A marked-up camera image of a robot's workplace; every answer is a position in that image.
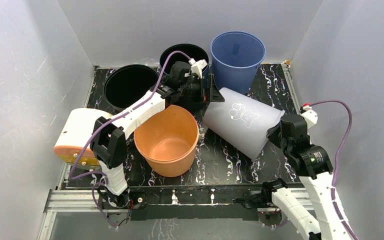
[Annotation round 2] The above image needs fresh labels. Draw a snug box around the purple cable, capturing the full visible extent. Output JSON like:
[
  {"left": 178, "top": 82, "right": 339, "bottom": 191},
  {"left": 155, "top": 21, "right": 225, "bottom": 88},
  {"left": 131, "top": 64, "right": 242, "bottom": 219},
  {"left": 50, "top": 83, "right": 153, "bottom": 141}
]
[
  {"left": 68, "top": 50, "right": 193, "bottom": 229},
  {"left": 278, "top": 100, "right": 360, "bottom": 240}
]

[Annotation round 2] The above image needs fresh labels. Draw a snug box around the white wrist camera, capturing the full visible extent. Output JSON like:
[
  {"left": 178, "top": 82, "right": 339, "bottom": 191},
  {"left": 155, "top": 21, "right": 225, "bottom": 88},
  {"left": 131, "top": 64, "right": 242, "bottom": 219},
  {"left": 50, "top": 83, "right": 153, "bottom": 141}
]
[
  {"left": 300, "top": 103, "right": 318, "bottom": 129},
  {"left": 188, "top": 58, "right": 208, "bottom": 79}
]

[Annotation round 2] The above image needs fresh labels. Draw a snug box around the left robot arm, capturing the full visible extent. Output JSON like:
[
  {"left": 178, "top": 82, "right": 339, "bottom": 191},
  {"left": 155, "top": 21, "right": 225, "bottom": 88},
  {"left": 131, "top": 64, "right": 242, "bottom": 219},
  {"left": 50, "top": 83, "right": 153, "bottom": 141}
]
[{"left": 88, "top": 59, "right": 225, "bottom": 208}]

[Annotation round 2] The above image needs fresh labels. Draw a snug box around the orange bucket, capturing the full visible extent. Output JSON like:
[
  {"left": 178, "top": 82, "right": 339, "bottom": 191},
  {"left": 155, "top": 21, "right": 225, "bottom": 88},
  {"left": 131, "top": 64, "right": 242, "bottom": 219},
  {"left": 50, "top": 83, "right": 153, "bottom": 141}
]
[{"left": 134, "top": 105, "right": 200, "bottom": 178}]

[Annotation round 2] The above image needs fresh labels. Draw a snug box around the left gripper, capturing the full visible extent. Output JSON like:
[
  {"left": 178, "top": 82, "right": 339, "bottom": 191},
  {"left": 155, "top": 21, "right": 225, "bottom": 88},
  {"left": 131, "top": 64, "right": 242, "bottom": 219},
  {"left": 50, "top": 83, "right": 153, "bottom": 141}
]
[{"left": 179, "top": 76, "right": 225, "bottom": 105}]

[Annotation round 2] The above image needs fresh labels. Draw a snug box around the grey white bucket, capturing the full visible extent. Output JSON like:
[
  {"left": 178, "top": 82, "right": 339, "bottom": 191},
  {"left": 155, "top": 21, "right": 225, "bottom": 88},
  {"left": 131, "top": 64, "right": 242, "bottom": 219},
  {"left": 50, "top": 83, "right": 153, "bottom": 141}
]
[{"left": 203, "top": 87, "right": 285, "bottom": 161}]

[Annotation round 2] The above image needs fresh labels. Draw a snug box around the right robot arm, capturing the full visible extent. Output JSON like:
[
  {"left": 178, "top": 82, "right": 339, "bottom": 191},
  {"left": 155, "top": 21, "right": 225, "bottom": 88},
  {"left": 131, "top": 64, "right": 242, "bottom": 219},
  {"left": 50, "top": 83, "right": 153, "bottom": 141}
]
[{"left": 261, "top": 114, "right": 357, "bottom": 240}]

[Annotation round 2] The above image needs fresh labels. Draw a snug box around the aluminium frame rail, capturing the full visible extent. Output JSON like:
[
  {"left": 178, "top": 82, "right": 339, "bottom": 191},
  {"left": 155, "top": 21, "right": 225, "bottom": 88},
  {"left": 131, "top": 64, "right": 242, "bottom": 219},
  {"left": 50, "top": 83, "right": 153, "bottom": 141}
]
[{"left": 38, "top": 188, "right": 315, "bottom": 240}]

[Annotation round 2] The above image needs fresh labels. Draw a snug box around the blue bucket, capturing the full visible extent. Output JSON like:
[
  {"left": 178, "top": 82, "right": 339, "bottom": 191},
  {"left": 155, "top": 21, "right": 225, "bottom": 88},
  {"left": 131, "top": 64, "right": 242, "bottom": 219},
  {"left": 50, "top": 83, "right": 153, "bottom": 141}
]
[{"left": 210, "top": 31, "right": 266, "bottom": 95}]

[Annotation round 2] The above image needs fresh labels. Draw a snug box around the dark navy bucket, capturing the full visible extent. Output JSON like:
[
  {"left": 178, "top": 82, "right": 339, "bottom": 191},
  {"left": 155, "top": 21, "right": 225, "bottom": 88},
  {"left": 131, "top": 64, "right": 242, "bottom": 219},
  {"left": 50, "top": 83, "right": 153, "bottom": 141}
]
[{"left": 159, "top": 43, "right": 209, "bottom": 114}]

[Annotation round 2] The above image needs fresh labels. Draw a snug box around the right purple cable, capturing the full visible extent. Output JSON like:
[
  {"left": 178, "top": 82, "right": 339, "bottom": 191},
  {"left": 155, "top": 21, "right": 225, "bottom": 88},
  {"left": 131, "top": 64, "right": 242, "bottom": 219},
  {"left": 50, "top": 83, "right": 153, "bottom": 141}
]
[{"left": 278, "top": 100, "right": 360, "bottom": 240}]

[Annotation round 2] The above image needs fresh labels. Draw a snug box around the black bucket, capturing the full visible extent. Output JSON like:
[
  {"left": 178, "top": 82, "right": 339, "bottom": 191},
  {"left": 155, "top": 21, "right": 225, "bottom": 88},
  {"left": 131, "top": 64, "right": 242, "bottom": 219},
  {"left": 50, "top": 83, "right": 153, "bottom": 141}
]
[{"left": 103, "top": 64, "right": 159, "bottom": 113}]

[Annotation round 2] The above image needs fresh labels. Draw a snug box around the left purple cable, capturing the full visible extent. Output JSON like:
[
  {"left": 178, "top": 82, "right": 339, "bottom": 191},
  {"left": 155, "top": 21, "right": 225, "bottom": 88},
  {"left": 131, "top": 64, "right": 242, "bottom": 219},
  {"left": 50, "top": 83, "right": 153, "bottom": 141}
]
[{"left": 68, "top": 50, "right": 193, "bottom": 229}]

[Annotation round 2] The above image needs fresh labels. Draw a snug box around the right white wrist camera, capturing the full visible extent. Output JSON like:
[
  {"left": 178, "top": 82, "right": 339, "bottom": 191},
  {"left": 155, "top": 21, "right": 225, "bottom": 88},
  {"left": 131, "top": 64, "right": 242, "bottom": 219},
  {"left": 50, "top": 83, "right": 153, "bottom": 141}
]
[{"left": 300, "top": 103, "right": 318, "bottom": 129}]

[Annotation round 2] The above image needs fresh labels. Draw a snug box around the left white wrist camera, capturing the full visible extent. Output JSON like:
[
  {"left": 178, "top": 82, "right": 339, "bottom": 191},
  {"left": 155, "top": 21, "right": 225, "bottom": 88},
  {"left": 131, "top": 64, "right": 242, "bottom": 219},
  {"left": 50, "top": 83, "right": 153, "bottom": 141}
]
[{"left": 188, "top": 58, "right": 208, "bottom": 79}]

